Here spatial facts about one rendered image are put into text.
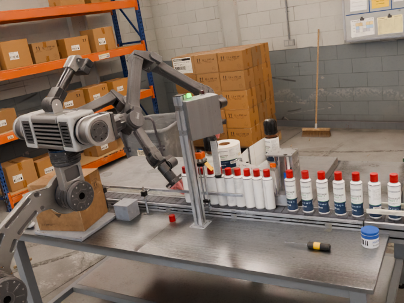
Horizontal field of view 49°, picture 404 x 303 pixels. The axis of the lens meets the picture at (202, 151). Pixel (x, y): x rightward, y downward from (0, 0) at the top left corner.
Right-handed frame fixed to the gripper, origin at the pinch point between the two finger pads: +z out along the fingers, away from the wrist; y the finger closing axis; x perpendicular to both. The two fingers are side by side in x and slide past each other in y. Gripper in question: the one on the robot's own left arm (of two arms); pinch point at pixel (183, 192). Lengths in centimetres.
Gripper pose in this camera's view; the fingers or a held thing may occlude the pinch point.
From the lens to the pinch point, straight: 242.9
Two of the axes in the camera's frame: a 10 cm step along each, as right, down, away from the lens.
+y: 4.6, -3.5, 8.1
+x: -6.1, 5.4, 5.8
